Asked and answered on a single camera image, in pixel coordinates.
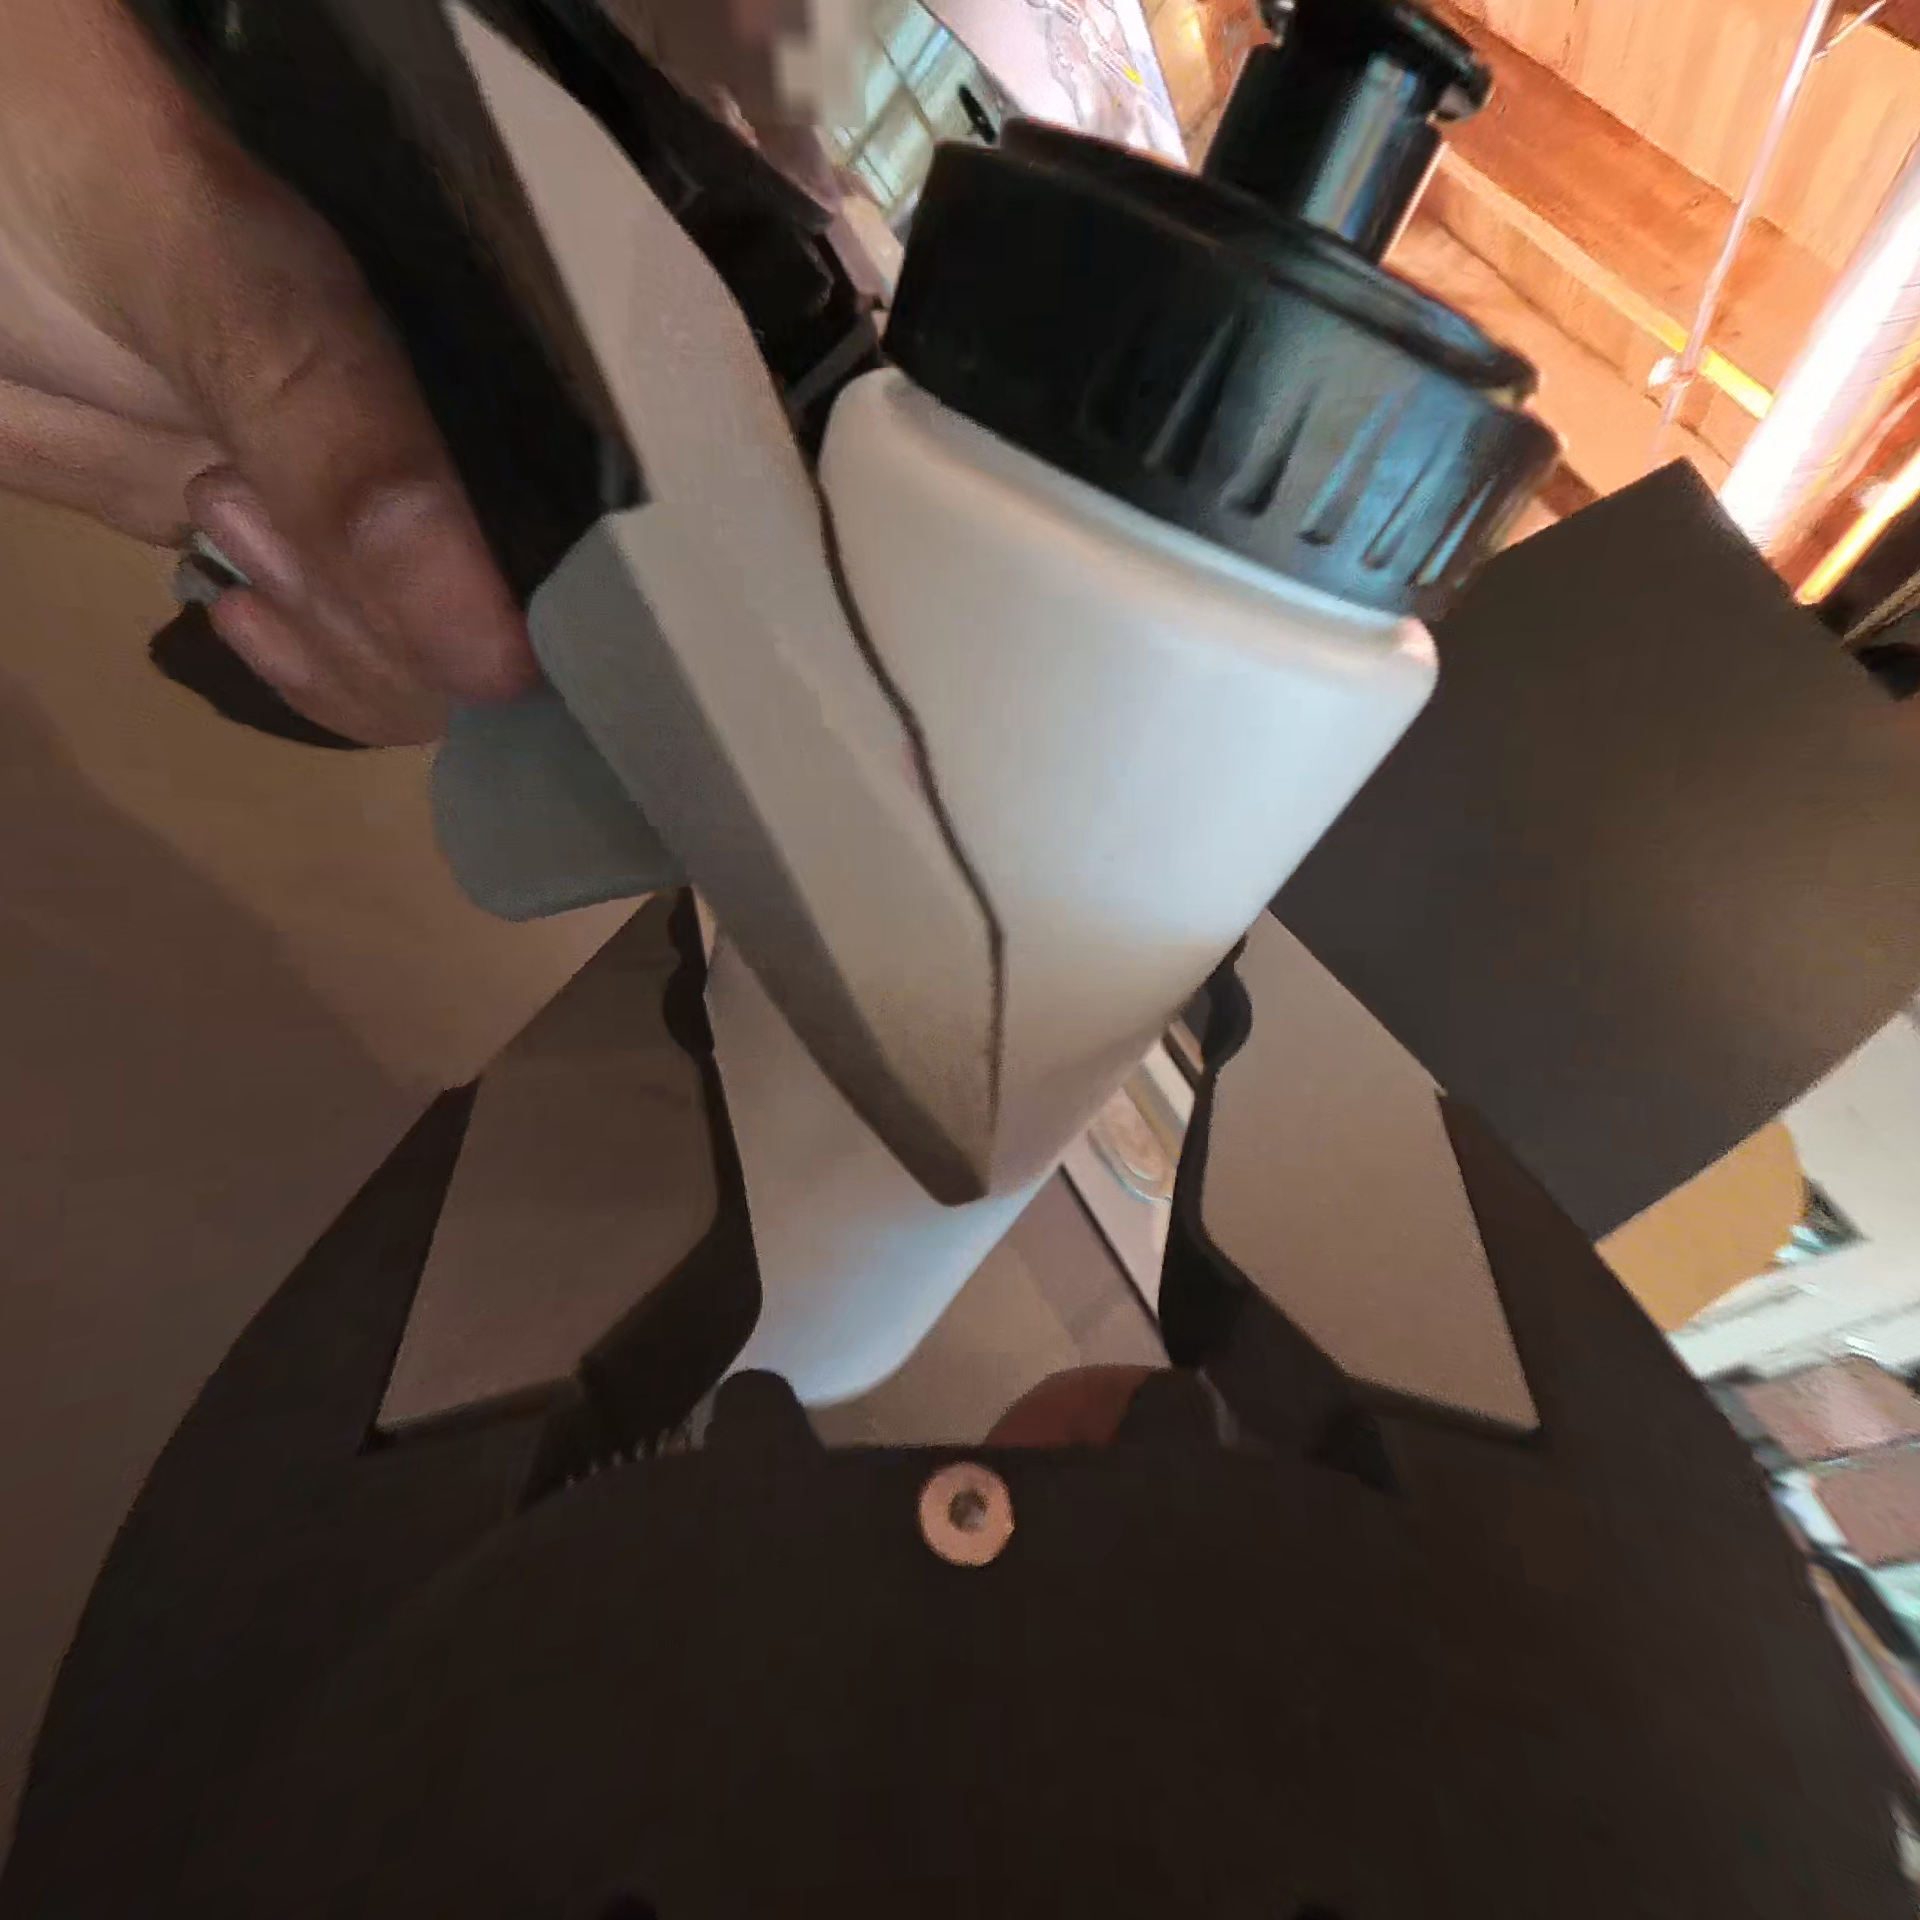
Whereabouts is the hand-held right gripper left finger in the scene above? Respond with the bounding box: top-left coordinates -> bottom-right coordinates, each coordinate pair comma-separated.
373,892 -> 768,1432

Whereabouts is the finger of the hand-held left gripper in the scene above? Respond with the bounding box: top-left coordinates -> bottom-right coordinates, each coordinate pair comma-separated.
430,0 -> 1008,1211
1264,457 -> 1920,1242

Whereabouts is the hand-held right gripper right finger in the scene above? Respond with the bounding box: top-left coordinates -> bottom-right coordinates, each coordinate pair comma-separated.
1160,913 -> 1542,1433

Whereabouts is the white bottle black lid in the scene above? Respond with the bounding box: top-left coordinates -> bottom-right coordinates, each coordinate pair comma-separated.
701,0 -> 1566,1415

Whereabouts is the person's left hand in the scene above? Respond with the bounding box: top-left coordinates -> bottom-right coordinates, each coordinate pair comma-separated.
0,0 -> 541,750

